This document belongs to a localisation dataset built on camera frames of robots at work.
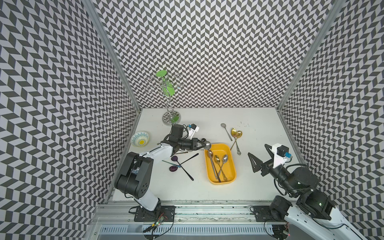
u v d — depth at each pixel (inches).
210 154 36.9
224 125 42.8
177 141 28.8
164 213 28.1
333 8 26.9
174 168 34.1
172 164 36.3
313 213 18.1
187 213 29.4
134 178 17.7
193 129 31.9
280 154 20.6
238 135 39.1
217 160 35.7
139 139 39.1
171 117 44.1
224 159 35.5
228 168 34.9
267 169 21.4
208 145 32.6
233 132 40.2
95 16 29.2
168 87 36.8
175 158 35.9
